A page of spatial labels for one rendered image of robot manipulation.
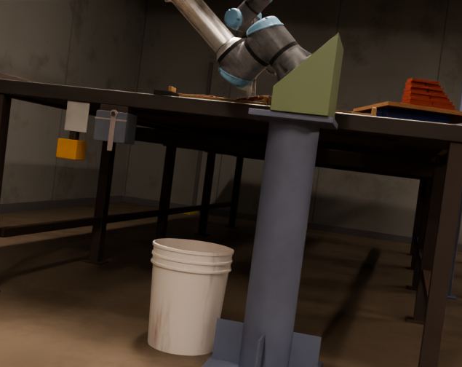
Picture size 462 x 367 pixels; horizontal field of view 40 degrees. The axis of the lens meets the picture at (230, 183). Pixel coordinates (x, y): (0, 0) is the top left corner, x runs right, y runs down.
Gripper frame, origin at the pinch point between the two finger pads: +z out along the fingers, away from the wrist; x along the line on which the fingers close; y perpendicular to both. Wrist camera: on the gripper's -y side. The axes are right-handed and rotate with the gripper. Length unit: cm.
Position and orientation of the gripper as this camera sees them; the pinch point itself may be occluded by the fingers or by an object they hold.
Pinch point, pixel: (251, 100)
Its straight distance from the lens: 256.0
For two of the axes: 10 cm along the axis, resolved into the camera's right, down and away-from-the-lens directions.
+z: -0.8, 10.0, 0.4
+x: -2.0, 0.3, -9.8
